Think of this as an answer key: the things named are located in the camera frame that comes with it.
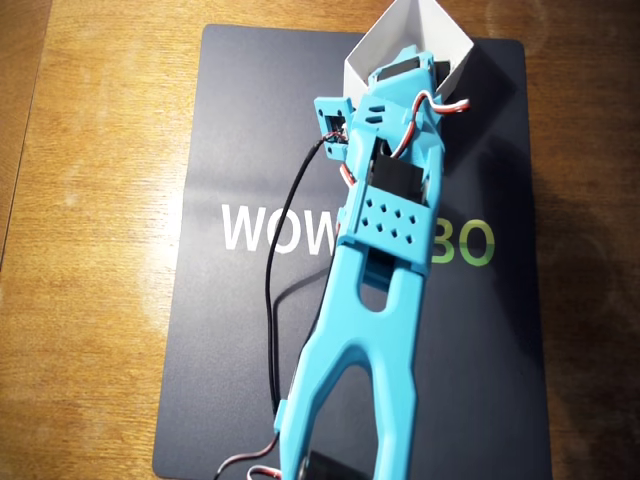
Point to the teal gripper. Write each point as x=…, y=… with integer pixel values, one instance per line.
x=406, y=76

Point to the small black battery pack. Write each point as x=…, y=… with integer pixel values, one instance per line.
x=443, y=71

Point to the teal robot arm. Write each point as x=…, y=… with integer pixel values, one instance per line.
x=365, y=325

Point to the white open box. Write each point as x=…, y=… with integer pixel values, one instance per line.
x=425, y=25

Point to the black WOWROBO mat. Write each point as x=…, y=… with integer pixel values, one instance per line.
x=475, y=350

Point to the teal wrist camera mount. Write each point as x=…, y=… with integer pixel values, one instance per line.
x=334, y=122

